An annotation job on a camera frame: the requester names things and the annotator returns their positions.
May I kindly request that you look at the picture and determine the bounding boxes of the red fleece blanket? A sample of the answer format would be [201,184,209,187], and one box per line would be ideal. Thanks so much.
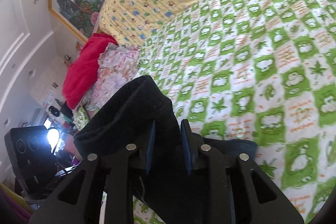
[62,33,117,110]

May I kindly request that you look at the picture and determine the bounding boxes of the black pants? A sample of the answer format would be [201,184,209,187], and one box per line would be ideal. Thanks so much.
[73,75,259,224]

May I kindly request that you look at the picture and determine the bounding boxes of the green white patterned bedsheet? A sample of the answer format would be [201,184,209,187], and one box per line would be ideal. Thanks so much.
[105,0,336,224]

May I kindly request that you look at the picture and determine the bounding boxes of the black induction cooker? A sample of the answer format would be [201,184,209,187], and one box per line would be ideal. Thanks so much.
[4,126,57,194]

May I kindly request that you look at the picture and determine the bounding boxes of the floral pink fabric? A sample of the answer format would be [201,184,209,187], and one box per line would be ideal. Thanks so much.
[75,43,140,111]

